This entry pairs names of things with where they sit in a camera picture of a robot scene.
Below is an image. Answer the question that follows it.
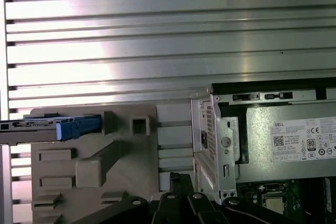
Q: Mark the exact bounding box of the grey parts rack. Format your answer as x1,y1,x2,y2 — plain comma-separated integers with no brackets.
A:
30,104,161,224

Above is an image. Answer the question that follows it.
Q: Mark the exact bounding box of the black RAM stick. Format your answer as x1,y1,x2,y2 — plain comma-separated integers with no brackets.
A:
323,178,336,214

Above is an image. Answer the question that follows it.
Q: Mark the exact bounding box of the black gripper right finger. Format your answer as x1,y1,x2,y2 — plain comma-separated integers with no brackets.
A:
182,173,302,224

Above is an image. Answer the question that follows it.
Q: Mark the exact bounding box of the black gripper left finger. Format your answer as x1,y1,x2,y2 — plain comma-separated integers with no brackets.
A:
99,172,188,224

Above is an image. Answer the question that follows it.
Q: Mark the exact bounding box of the black PC case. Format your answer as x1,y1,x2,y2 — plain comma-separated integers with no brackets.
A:
189,82,336,224

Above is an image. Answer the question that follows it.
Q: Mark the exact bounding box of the green motherboard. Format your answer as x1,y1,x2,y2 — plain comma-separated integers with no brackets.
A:
236,178,336,224

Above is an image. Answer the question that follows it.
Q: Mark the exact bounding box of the CPU socket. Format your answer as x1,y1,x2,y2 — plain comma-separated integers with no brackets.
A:
258,191,289,219

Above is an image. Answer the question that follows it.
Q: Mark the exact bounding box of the silver CPU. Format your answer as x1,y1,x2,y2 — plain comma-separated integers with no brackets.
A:
264,196,286,216

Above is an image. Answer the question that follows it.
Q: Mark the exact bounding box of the silver power supply unit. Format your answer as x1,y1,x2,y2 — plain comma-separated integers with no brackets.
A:
245,104,336,183

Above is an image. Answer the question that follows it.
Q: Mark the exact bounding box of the hard disk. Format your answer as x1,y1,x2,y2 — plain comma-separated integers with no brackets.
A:
0,113,103,146

